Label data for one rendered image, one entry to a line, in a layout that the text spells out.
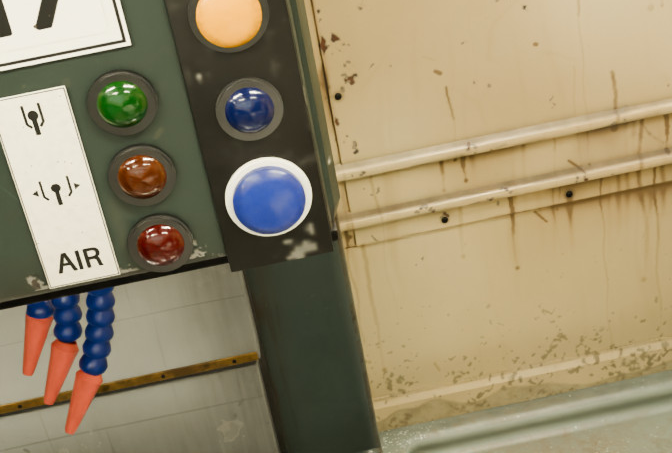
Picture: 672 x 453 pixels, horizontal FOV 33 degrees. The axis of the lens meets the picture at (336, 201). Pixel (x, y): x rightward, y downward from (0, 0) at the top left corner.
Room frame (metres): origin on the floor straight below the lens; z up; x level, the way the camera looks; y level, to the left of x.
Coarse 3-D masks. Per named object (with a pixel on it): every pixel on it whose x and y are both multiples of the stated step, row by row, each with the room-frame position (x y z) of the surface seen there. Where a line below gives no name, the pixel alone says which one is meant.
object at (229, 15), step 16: (208, 0) 0.41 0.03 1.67; (224, 0) 0.41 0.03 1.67; (240, 0) 0.41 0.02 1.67; (256, 0) 0.41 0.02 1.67; (208, 16) 0.41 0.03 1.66; (224, 16) 0.41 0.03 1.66; (240, 16) 0.41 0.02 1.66; (256, 16) 0.41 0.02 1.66; (208, 32) 0.41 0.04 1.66; (224, 32) 0.41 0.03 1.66; (240, 32) 0.41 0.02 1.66; (256, 32) 0.41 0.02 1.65
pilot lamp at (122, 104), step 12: (108, 84) 0.41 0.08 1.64; (120, 84) 0.41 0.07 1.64; (132, 84) 0.41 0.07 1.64; (108, 96) 0.41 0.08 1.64; (120, 96) 0.41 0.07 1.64; (132, 96) 0.41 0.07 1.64; (144, 96) 0.41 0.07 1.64; (108, 108) 0.41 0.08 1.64; (120, 108) 0.41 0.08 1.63; (132, 108) 0.41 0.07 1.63; (144, 108) 0.41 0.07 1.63; (108, 120) 0.41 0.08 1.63; (120, 120) 0.41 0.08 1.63; (132, 120) 0.41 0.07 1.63
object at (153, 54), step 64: (128, 0) 0.42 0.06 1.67; (64, 64) 0.42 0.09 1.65; (128, 64) 0.42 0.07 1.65; (192, 128) 0.42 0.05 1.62; (320, 128) 0.43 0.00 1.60; (0, 192) 0.42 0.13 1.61; (192, 192) 0.42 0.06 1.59; (0, 256) 0.41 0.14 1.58; (128, 256) 0.42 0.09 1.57; (192, 256) 0.42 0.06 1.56
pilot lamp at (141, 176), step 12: (144, 156) 0.41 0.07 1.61; (120, 168) 0.41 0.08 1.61; (132, 168) 0.41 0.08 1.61; (144, 168) 0.41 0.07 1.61; (156, 168) 0.41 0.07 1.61; (120, 180) 0.41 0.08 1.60; (132, 180) 0.41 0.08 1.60; (144, 180) 0.41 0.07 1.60; (156, 180) 0.41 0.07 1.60; (132, 192) 0.41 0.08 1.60; (144, 192) 0.41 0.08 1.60; (156, 192) 0.41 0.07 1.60
